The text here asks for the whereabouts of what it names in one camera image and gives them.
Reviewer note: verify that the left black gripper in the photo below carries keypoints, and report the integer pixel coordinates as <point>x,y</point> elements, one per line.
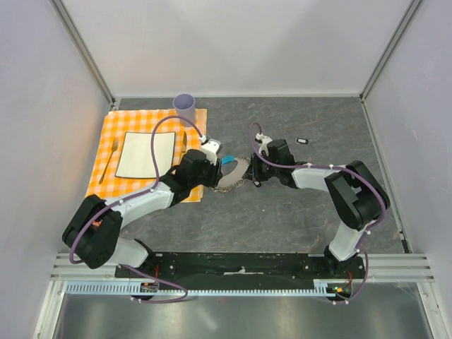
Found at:
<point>216,173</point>

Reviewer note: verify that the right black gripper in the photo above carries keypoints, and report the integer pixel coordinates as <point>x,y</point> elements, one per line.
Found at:
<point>253,172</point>

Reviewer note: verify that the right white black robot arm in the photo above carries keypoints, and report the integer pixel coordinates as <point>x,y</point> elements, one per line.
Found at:
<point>358,198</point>

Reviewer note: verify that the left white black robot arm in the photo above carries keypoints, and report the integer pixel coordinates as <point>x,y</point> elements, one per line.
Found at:
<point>94,230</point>

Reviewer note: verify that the gold knife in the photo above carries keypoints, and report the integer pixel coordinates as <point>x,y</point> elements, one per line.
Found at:
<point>184,144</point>

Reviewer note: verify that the white square plate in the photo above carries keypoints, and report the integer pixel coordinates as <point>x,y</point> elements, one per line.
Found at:
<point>136,160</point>

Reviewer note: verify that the purple plastic cup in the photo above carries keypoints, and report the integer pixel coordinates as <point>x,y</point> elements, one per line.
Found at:
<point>184,105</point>

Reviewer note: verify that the gold fork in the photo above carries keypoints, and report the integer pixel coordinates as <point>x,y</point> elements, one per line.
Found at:
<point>115,145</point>

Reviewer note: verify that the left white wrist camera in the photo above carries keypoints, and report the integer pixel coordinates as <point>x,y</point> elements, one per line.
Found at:
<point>210,147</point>

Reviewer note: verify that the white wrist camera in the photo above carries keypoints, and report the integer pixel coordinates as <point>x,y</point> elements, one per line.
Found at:
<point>263,142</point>
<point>210,147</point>

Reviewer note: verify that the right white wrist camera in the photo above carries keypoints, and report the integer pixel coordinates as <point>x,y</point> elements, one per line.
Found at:
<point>263,142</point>

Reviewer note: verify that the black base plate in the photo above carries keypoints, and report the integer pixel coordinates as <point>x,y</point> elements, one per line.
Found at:
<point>245,270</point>

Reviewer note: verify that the grey slotted cable duct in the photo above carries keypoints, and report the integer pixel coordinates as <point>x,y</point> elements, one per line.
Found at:
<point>144,289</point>

